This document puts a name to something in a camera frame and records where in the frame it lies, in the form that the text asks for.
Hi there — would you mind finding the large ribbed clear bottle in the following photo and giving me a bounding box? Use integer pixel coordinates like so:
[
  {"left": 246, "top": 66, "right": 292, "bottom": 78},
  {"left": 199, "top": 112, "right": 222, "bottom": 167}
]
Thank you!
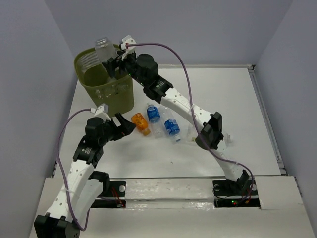
[{"left": 186, "top": 124, "right": 233, "bottom": 147}]

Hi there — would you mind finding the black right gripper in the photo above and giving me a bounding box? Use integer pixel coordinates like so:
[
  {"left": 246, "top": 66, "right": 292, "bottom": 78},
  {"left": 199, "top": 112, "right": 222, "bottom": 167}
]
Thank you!
[{"left": 101, "top": 50, "right": 147, "bottom": 87}]

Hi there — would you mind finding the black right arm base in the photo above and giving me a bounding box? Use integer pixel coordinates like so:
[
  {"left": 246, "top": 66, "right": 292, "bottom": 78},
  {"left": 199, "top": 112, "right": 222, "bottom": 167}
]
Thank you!
[{"left": 212, "top": 180, "right": 261, "bottom": 208}]

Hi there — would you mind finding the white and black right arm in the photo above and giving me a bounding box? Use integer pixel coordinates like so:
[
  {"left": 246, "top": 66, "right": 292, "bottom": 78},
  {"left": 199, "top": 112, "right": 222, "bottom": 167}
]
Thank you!
[{"left": 102, "top": 53, "right": 251, "bottom": 194}]

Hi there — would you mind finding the silver cap clear bottle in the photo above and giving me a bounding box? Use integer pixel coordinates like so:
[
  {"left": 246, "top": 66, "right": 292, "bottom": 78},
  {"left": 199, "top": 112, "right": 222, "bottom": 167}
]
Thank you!
[{"left": 95, "top": 37, "right": 117, "bottom": 83}]

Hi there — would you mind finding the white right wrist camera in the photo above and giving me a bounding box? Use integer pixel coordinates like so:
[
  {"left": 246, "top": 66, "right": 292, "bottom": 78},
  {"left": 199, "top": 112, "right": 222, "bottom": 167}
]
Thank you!
[{"left": 119, "top": 35, "right": 136, "bottom": 60}]

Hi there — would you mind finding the orange label plastic bottle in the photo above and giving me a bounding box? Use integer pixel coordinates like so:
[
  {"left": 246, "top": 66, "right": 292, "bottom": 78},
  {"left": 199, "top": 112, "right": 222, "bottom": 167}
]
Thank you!
[{"left": 131, "top": 113, "right": 151, "bottom": 136}]

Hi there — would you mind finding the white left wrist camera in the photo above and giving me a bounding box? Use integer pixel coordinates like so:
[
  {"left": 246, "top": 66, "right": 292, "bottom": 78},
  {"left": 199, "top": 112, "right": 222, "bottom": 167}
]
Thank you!
[{"left": 90, "top": 104, "right": 110, "bottom": 120}]

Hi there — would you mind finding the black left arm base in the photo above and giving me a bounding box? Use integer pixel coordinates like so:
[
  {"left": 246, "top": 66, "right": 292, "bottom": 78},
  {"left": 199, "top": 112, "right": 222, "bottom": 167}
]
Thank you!
[{"left": 91, "top": 180, "right": 126, "bottom": 209}]

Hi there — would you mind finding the pocari sweat blue bottle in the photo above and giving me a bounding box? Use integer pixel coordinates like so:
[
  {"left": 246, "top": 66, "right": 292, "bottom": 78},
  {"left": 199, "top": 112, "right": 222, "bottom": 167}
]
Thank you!
[
  {"left": 159, "top": 106, "right": 181, "bottom": 142},
  {"left": 147, "top": 103, "right": 163, "bottom": 138}
]

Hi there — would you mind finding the olive green mesh bin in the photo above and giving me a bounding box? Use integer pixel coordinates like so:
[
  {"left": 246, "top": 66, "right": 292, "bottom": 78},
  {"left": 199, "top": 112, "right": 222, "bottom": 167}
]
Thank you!
[{"left": 74, "top": 48, "right": 134, "bottom": 117}]

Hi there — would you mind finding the upright Pocari Sweat blue bottle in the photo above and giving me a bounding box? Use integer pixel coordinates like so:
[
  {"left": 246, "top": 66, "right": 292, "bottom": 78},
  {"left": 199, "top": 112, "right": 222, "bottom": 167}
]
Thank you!
[{"left": 147, "top": 103, "right": 163, "bottom": 138}]

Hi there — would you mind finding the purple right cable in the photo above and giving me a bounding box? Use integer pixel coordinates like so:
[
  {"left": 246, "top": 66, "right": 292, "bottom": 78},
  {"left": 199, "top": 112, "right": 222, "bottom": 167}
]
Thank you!
[{"left": 127, "top": 42, "right": 256, "bottom": 199}]

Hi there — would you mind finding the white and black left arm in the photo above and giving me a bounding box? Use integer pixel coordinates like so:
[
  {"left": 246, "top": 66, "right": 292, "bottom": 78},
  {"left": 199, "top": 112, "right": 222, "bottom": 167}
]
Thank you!
[{"left": 34, "top": 113, "right": 136, "bottom": 238}]

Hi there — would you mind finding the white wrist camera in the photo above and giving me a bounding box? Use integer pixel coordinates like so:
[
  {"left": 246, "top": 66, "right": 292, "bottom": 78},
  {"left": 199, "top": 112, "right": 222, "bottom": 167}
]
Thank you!
[
  {"left": 90, "top": 104, "right": 110, "bottom": 120},
  {"left": 119, "top": 35, "right": 136, "bottom": 60}
]

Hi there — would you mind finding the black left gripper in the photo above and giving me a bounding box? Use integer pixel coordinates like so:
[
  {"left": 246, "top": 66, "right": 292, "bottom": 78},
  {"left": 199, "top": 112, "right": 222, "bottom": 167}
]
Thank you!
[{"left": 98, "top": 113, "right": 136, "bottom": 146}]

